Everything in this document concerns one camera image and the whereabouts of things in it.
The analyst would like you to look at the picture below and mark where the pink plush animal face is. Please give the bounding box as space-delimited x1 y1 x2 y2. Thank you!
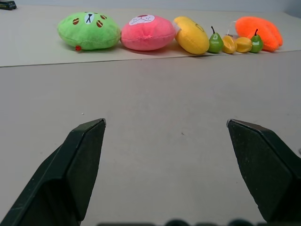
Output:
120 14 176 51

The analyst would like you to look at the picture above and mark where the green plush bear face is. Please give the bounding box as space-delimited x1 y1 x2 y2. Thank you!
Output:
57 11 121 52

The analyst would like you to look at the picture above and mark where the yellow plush toy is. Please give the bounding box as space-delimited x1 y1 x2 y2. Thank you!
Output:
173 16 210 55

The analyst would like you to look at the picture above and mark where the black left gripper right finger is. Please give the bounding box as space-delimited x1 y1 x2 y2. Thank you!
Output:
226 119 301 223

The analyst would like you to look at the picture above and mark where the beige table mat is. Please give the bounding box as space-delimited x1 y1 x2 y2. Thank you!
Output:
0 4 301 68

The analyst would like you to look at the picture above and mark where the orange plush toy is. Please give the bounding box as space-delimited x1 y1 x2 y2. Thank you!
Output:
235 16 284 52

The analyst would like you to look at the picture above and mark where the dark box with print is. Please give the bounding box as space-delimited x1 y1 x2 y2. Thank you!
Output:
0 0 17 11

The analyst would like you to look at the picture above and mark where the green toy pear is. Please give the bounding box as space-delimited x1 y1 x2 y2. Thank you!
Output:
207 25 224 54
249 28 264 54

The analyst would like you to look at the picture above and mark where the yellow toy starfruit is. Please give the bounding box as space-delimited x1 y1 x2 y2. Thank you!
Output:
235 37 253 54
222 35 238 55

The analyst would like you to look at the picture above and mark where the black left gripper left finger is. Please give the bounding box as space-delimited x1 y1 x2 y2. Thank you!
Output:
0 118 107 226

